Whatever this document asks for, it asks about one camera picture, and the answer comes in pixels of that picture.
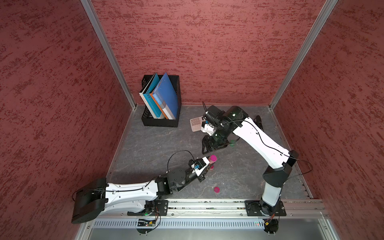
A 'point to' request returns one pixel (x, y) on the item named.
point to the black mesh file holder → (147, 117)
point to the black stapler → (258, 121)
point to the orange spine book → (161, 109)
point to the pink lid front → (216, 189)
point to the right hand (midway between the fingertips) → (210, 153)
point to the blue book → (165, 92)
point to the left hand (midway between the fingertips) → (210, 161)
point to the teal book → (145, 94)
